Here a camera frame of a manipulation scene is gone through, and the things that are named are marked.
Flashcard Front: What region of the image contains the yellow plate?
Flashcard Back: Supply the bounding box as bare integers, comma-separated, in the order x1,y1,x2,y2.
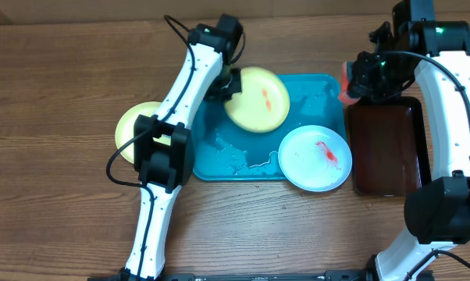
115,101,170,164
224,66,290,133

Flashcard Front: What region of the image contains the light blue plate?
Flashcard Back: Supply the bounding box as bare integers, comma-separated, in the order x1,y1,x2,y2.
278,125,352,192

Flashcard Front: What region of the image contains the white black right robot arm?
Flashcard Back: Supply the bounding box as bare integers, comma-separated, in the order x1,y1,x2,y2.
339,0,470,280

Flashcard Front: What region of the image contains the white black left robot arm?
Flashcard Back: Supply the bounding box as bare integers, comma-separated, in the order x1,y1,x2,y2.
111,14,245,280

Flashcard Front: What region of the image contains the teal plastic tray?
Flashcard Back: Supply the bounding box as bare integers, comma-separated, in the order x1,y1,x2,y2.
191,73,347,181

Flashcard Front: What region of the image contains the black tray with water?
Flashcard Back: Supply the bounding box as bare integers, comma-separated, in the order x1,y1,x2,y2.
347,97,432,197

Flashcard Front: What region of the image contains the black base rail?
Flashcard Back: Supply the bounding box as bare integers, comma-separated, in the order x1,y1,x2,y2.
87,269,435,281

